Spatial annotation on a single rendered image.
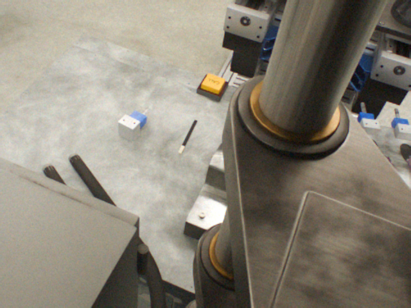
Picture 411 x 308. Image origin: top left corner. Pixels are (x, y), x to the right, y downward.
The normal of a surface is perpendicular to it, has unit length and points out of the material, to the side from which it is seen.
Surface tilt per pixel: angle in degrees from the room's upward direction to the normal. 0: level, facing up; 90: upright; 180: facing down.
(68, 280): 0
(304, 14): 90
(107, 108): 0
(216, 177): 84
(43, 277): 0
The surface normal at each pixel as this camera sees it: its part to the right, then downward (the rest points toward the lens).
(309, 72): -0.37, 0.69
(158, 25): 0.12, -0.63
